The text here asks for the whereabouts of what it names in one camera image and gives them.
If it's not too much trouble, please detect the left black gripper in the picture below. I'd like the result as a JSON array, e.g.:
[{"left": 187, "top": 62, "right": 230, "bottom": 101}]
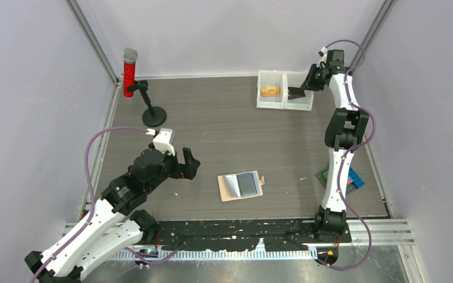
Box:
[{"left": 145, "top": 146, "right": 199, "bottom": 194}]

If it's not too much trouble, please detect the black VIP credit card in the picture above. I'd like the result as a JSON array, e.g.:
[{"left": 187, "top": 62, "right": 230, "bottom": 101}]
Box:
[{"left": 288, "top": 87, "right": 306, "bottom": 100}]

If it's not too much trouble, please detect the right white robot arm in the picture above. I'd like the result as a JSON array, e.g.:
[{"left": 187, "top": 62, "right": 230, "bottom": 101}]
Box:
[{"left": 301, "top": 47, "right": 370, "bottom": 242}]

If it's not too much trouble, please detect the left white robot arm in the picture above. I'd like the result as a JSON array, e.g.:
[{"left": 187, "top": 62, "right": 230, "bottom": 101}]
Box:
[{"left": 25, "top": 147, "right": 201, "bottom": 282}]

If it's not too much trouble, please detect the gold card in bin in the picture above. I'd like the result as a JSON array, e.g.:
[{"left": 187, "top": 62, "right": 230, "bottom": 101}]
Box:
[{"left": 260, "top": 85, "right": 281, "bottom": 97}]

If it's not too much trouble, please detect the white two-compartment bin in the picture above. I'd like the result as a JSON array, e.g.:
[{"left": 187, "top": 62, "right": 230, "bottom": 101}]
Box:
[{"left": 256, "top": 70, "right": 314, "bottom": 111}]

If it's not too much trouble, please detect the black stand with round base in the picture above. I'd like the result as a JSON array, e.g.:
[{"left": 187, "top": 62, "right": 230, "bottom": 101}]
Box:
[{"left": 126, "top": 80, "right": 167, "bottom": 127}]

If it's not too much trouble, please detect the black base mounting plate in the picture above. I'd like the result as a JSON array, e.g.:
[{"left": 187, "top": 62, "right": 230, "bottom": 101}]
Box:
[{"left": 136, "top": 219, "right": 352, "bottom": 252}]

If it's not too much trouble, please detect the colourful toy brick assembly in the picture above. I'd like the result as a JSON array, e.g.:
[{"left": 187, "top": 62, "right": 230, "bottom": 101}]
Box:
[{"left": 315, "top": 168, "right": 365, "bottom": 194}]

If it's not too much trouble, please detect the red cylinder with grey cap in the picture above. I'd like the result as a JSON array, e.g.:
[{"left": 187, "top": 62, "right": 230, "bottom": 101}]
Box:
[{"left": 123, "top": 47, "right": 138, "bottom": 98}]

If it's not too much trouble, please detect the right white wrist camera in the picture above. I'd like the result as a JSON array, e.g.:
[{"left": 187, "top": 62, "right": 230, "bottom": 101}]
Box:
[{"left": 317, "top": 47, "right": 327, "bottom": 69}]

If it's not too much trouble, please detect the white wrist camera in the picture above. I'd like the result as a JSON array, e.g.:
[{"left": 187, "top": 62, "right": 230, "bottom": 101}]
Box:
[
  {"left": 146, "top": 128, "right": 176, "bottom": 156},
  {"left": 317, "top": 47, "right": 327, "bottom": 69}
]

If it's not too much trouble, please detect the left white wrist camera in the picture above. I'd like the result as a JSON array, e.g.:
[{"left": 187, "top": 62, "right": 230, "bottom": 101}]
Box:
[{"left": 146, "top": 128, "right": 176, "bottom": 156}]

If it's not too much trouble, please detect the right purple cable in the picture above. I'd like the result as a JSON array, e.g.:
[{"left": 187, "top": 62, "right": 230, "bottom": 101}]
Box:
[{"left": 316, "top": 39, "right": 378, "bottom": 271}]

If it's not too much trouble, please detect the purple cable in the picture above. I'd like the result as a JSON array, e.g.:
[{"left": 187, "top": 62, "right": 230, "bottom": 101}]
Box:
[
  {"left": 29, "top": 126, "right": 155, "bottom": 283},
  {"left": 316, "top": 39, "right": 378, "bottom": 271}
]

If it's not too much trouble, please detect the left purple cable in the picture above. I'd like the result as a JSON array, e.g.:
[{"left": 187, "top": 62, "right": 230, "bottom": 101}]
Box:
[{"left": 29, "top": 126, "right": 155, "bottom": 283}]

